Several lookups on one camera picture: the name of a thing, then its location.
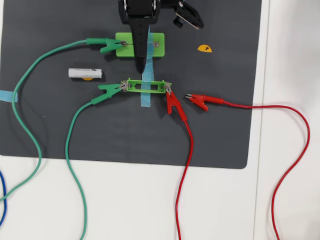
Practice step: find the green battery holder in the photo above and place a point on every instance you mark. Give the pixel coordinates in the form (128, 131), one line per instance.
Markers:
(130, 87)

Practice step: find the white AA battery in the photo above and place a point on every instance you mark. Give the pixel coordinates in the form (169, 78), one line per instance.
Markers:
(85, 73)

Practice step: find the green connector block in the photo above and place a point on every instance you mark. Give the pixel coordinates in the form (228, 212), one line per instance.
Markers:
(125, 51)

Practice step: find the dark grey work mat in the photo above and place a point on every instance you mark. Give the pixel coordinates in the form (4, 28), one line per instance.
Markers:
(125, 130)

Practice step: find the orange sticker lightning mark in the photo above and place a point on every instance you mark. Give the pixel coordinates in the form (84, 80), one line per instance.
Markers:
(87, 79)

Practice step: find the orange sticker hook mark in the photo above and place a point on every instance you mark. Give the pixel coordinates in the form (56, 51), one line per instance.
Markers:
(201, 50)

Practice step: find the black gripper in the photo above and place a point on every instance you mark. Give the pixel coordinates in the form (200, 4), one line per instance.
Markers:
(140, 18)

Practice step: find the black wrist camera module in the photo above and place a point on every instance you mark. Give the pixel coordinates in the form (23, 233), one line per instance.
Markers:
(190, 16)

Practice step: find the green alligator clip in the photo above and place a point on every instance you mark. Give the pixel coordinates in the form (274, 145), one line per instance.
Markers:
(107, 91)
(107, 44)

